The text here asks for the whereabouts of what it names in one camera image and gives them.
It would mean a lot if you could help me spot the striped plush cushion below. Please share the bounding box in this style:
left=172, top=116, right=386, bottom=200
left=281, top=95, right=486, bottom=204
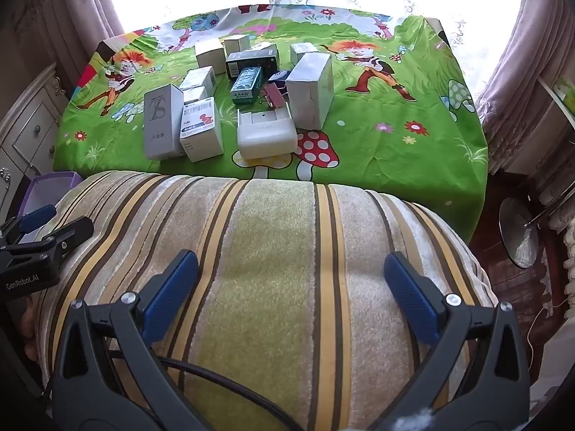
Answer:
left=33, top=171, right=499, bottom=431

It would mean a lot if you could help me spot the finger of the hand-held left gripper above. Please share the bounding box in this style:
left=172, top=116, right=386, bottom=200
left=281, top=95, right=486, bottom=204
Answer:
left=9, top=216, right=95, bottom=259
left=0, top=204, right=58, bottom=246

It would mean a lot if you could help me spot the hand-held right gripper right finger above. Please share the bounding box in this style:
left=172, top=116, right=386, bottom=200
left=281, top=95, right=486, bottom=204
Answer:
left=383, top=251, right=531, bottom=431

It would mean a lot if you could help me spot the cream ornate dresser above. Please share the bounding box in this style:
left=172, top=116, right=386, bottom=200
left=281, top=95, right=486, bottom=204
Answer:
left=0, top=63, right=70, bottom=216

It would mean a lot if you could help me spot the white medicine box fine text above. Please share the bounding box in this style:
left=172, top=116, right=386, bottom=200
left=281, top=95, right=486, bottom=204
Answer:
left=180, top=66, right=217, bottom=95

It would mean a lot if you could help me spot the large white box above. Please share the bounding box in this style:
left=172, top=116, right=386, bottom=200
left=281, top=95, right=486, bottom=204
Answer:
left=285, top=52, right=334, bottom=130

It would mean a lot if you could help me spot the green cartoon printed blanket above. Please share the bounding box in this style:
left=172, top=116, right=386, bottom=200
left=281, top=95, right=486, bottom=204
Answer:
left=51, top=4, right=489, bottom=243

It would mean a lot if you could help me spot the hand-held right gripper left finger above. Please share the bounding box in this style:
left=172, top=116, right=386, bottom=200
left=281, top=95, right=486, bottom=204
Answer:
left=47, top=249, right=212, bottom=431

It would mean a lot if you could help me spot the tall white box grey print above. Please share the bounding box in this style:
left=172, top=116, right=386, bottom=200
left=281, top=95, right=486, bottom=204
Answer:
left=144, top=84, right=186, bottom=161

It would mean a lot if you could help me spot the black cable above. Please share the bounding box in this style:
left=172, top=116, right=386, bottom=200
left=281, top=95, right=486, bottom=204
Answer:
left=155, top=357, right=308, bottom=431

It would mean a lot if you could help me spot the purple cardboard box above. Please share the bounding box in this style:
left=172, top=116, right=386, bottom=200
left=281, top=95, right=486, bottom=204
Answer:
left=18, top=171, right=84, bottom=234

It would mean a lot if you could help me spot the beige white box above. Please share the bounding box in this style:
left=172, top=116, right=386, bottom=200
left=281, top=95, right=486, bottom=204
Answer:
left=195, top=40, right=226, bottom=75

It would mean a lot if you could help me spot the pink binder clip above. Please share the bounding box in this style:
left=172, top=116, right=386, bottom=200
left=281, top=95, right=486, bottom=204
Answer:
left=263, top=82, right=288, bottom=109

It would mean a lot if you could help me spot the white box red blue label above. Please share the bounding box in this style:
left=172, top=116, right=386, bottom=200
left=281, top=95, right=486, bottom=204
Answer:
left=180, top=97, right=224, bottom=163

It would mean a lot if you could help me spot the round metal stand base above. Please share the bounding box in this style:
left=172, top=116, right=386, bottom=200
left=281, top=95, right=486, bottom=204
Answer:
left=498, top=196, right=540, bottom=269

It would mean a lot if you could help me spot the brown curtain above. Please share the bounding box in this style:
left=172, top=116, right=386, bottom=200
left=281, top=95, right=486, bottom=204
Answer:
left=45, top=0, right=127, bottom=91

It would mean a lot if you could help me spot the black box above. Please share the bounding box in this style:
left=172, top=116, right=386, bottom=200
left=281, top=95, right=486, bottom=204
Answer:
left=225, top=49, right=279, bottom=80

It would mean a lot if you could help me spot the teal white box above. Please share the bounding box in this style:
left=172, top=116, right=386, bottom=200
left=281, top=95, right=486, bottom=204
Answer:
left=230, top=66, right=265, bottom=106

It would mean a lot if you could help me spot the pink curtain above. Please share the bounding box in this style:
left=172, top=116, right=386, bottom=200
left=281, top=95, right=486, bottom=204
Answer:
left=476, top=0, right=575, bottom=176

